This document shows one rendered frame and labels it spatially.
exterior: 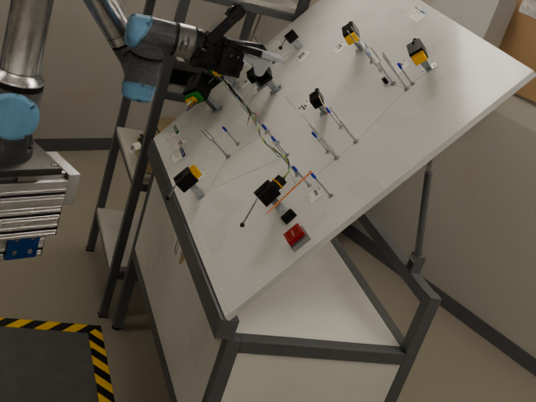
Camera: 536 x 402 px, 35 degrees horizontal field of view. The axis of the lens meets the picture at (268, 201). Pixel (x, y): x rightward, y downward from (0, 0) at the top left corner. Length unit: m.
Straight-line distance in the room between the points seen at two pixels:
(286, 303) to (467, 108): 0.80
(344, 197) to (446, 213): 2.46
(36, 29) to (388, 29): 1.28
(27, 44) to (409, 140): 1.02
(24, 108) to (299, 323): 1.05
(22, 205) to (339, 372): 1.01
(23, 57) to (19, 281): 2.06
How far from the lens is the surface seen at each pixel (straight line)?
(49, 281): 3.86
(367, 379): 2.56
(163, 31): 1.90
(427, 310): 2.48
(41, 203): 2.21
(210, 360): 2.42
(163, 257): 3.01
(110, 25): 2.02
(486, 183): 4.55
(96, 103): 5.13
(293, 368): 2.43
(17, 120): 1.91
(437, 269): 4.77
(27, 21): 1.86
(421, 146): 2.25
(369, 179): 2.26
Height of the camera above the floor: 2.04
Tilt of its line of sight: 23 degrees down
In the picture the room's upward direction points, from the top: 18 degrees clockwise
